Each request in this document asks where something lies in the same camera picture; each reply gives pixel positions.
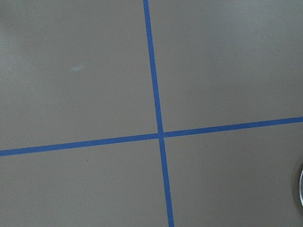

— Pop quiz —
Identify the glass lid blue knob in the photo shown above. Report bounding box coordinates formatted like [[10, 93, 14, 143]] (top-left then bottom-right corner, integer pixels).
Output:
[[299, 167, 303, 206]]

